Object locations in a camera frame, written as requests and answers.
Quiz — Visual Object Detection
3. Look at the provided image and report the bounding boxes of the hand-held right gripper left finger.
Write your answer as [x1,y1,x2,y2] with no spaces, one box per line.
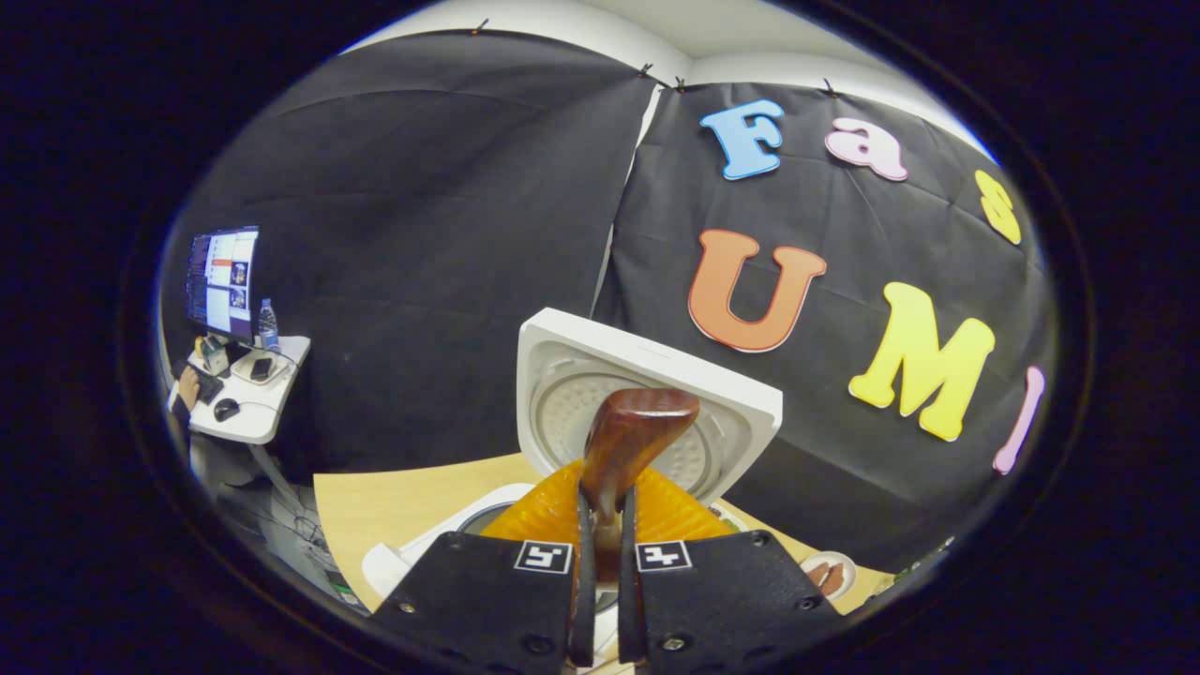
[370,459,597,675]

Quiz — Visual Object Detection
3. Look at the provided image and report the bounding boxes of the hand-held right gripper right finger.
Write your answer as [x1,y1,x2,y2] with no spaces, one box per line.
[619,464,845,675]

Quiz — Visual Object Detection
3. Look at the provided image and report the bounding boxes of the brown wooden spoon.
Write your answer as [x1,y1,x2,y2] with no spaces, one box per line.
[581,387,701,587]

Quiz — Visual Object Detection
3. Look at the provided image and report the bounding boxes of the white rice cooker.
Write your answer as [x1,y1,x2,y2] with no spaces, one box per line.
[361,307,784,615]

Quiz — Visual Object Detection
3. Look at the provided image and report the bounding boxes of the white round plate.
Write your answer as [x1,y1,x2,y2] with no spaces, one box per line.
[800,551,859,601]

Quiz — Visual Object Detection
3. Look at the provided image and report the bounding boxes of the black backdrop cloth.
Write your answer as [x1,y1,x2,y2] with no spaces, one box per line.
[159,28,1060,575]

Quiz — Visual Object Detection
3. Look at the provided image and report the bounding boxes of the white computer desk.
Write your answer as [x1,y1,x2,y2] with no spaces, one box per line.
[169,333,315,517]

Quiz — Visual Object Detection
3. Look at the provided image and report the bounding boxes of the computer monitor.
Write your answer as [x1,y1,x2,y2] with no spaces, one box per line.
[185,225,261,346]

